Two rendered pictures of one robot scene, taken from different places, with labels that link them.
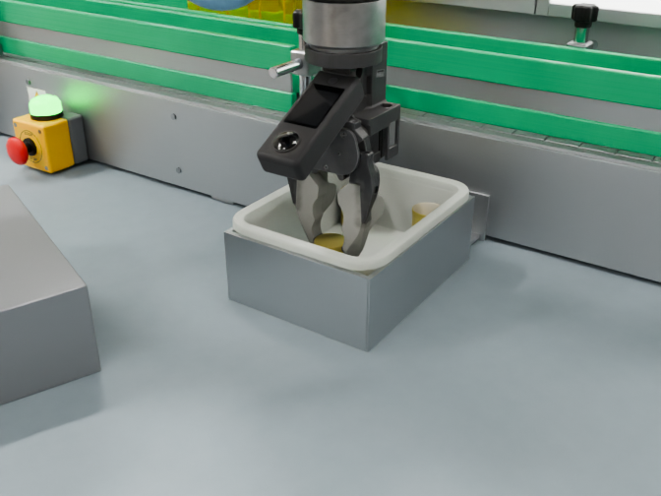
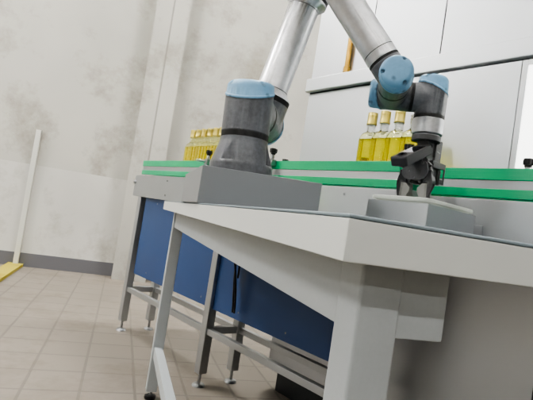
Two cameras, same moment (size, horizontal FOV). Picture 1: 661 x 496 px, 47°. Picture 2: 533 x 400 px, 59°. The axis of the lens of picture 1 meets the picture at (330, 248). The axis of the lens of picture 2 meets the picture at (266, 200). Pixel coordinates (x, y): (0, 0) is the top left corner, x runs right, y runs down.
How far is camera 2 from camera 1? 0.68 m
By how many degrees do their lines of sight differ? 34
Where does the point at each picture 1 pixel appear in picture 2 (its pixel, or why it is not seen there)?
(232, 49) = (375, 165)
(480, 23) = not seen: hidden behind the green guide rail
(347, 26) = (429, 123)
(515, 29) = not seen: hidden behind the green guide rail
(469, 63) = (476, 172)
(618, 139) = not seen: outside the picture
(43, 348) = (301, 201)
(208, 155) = (355, 208)
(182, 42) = (354, 166)
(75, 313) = (315, 192)
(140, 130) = (327, 202)
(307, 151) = (410, 155)
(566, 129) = (519, 194)
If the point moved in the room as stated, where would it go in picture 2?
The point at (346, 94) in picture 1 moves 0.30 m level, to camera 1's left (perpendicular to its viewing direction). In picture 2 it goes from (426, 147) to (306, 135)
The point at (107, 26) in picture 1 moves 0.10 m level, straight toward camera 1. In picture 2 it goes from (324, 163) to (327, 160)
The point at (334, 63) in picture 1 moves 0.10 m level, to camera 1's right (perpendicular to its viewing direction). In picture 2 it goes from (423, 136) to (466, 140)
